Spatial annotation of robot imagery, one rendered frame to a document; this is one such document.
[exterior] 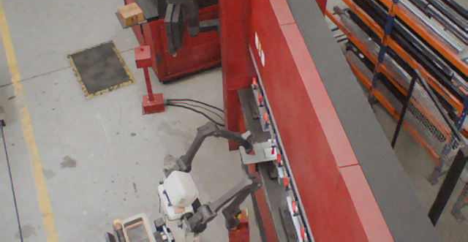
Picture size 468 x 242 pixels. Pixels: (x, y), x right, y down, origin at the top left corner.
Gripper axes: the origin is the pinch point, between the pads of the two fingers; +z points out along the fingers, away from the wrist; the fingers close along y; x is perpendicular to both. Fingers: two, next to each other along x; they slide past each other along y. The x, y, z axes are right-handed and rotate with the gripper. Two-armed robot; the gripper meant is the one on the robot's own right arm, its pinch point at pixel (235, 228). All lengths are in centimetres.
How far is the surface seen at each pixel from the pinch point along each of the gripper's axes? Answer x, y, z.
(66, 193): 101, -172, 34
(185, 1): 148, 2, -104
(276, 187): 26.4, 35.2, -0.4
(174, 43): 151, -22, -66
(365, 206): -85, 87, -133
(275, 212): 4.7, 31.6, -1.2
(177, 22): 150, -11, -86
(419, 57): 136, 180, 14
